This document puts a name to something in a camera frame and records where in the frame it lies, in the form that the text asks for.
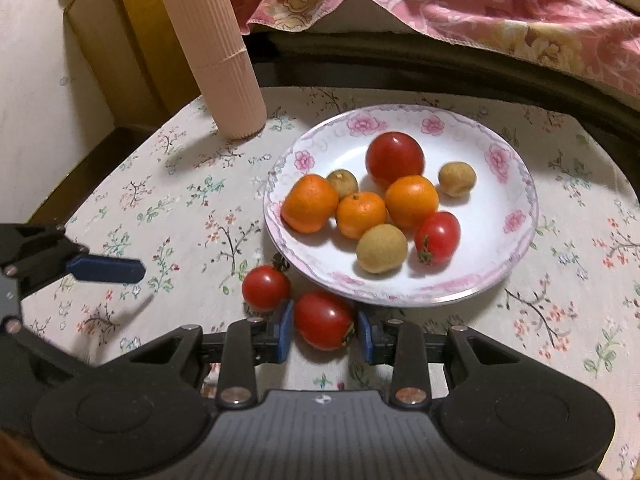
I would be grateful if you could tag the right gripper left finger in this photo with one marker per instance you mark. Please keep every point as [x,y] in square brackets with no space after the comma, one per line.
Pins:
[246,344]

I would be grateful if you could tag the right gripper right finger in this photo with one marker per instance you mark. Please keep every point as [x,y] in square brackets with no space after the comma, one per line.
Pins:
[399,344]

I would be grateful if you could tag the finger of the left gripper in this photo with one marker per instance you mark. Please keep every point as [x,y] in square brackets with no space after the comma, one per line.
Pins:
[103,269]

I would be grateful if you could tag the oblong red cherry tomato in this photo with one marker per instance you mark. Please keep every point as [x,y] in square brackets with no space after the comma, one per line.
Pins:
[324,321]

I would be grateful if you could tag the tan longan fruit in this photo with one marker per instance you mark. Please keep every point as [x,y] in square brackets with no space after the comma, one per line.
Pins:
[382,249]

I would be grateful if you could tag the red cherry tomato with stem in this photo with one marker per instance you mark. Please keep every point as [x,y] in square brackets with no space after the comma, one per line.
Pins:
[437,238]

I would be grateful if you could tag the small orange with navel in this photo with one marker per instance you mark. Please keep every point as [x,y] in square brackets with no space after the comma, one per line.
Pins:
[359,212]

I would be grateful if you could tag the smooth small orange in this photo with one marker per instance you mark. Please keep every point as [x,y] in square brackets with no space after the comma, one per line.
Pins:
[410,200]

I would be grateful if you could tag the large wrinkled orange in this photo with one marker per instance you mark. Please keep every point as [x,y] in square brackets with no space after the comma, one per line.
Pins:
[310,204]

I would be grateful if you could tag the brownish longan fruit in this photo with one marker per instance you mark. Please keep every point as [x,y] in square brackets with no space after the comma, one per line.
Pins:
[343,182]

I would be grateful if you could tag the pale yellow longan fruit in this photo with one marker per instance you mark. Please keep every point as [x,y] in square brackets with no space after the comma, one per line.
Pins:
[456,179]

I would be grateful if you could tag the floral tablecloth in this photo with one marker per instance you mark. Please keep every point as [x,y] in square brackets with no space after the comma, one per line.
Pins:
[188,204]

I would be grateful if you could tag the white floral plate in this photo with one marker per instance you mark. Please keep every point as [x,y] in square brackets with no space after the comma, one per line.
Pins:
[497,218]

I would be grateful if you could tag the large red tomato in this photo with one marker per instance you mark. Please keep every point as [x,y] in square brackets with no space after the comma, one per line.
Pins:
[393,155]

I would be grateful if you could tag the wooden cabinet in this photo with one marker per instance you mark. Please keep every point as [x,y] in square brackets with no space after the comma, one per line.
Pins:
[136,58]

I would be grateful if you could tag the dark sofa edge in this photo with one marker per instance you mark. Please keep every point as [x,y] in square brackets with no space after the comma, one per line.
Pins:
[389,61]

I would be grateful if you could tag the pink ribbed cylinder case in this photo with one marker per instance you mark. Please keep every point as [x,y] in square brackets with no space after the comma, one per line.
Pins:
[211,41]

